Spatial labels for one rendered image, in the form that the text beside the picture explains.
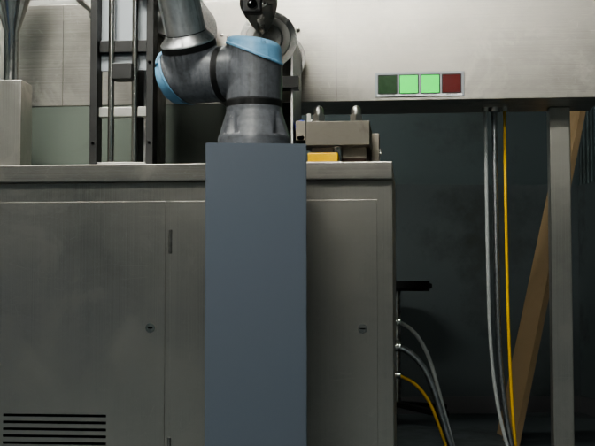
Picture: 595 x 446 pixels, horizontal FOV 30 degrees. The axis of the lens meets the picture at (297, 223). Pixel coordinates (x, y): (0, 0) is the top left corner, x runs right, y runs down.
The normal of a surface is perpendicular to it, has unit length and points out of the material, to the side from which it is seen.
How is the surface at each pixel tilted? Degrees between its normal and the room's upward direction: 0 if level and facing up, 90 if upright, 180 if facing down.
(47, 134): 90
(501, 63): 90
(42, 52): 90
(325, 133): 90
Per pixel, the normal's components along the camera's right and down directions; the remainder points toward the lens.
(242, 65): -0.39, -0.05
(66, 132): -0.10, -0.05
